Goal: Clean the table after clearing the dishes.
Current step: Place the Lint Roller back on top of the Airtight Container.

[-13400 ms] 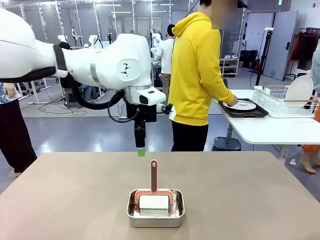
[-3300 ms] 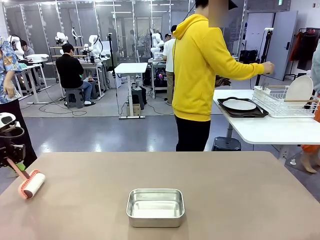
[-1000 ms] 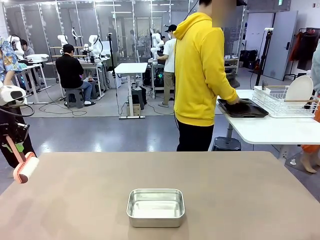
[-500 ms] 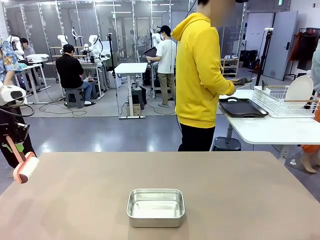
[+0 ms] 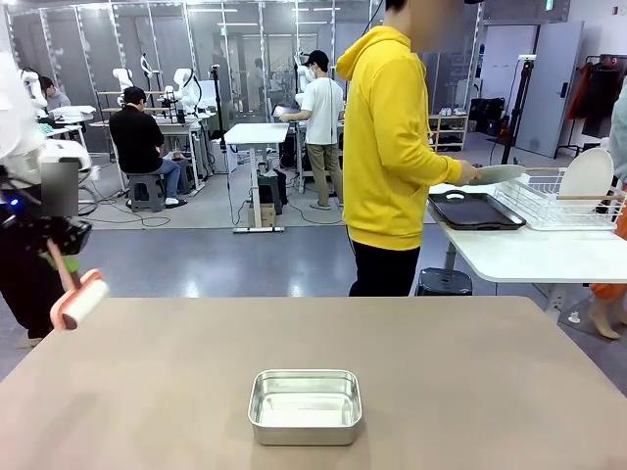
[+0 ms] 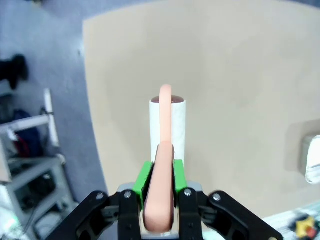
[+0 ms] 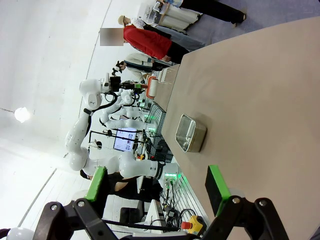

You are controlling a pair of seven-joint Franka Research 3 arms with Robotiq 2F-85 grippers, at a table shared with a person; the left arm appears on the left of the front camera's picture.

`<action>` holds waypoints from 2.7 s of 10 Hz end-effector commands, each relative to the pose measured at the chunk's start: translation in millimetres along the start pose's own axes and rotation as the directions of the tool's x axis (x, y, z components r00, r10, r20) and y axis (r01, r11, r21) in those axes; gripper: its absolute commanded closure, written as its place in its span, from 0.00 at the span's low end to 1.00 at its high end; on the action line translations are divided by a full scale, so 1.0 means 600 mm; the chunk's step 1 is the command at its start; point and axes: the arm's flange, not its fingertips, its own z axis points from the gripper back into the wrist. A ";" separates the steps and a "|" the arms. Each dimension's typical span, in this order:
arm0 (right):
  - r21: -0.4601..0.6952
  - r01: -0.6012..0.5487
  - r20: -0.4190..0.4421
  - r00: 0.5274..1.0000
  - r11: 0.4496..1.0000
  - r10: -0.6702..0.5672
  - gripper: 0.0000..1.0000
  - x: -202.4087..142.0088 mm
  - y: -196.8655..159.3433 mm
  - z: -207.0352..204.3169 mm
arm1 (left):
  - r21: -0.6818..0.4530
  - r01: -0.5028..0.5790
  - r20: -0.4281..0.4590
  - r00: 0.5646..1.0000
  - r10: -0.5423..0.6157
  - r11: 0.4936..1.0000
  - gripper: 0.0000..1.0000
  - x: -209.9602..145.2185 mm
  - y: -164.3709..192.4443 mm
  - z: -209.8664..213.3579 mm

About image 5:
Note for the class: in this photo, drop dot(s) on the green-tipped left gripper finger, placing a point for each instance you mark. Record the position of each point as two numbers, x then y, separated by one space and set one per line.
72 263
53 258

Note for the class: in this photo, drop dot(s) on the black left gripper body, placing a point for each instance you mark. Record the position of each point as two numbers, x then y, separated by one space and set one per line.
34 232

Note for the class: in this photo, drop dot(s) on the pink lint roller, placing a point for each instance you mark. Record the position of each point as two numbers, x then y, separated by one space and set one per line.
85 301

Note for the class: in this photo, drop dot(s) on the dark brown serving tray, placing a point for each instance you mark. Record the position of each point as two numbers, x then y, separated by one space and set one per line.
475 210

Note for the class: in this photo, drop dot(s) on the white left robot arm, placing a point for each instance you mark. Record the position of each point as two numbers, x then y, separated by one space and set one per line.
19 132

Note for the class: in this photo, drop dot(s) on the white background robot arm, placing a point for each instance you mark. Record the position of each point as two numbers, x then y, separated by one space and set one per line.
35 93
122 76
186 90
301 73

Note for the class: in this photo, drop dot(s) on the yellow-hoodie person's right hand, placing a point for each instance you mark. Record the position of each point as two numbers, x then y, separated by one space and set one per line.
471 173

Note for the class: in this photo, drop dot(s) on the grey plastic stool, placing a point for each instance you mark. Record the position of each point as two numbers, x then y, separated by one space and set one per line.
144 191

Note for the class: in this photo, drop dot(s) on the white cluttered desk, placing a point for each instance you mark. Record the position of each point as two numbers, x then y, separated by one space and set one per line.
68 113

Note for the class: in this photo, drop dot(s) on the seated person in grey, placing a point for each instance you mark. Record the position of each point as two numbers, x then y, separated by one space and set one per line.
55 98

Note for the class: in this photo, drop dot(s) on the seated person in black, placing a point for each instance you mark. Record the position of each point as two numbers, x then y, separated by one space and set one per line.
134 137

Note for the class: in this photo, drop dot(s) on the wooden-top workbench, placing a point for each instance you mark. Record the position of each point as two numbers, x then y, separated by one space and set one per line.
176 128

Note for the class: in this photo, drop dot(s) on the cardboard box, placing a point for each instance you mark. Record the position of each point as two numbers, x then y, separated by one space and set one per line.
264 215

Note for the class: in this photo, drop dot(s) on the white standing desk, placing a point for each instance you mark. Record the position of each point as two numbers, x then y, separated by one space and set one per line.
257 132

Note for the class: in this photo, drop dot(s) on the rectangular metal container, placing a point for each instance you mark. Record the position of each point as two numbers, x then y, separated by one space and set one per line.
303 406

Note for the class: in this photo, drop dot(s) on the person in white t-shirt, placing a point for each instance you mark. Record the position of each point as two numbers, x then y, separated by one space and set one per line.
321 108

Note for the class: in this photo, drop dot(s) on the person in yellow hoodie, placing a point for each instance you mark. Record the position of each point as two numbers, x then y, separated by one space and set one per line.
387 147

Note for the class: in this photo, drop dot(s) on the black round stool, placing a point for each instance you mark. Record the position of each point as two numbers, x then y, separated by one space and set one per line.
446 283

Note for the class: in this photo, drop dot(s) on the wooden shoe shelf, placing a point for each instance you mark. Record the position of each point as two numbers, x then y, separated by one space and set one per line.
450 132

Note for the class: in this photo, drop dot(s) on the white side table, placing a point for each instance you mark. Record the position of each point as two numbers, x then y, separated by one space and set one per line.
539 254

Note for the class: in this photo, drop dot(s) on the tall black light tripod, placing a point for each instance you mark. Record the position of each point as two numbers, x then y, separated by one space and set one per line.
524 98

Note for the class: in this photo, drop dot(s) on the figure in orange skirt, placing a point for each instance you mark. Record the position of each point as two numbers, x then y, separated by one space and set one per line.
607 313

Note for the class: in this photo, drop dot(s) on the clothes rack with garments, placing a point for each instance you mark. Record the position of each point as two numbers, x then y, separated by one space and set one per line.
597 103

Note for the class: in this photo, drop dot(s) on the black camera tripod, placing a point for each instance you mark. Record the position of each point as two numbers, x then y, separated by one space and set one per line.
215 98

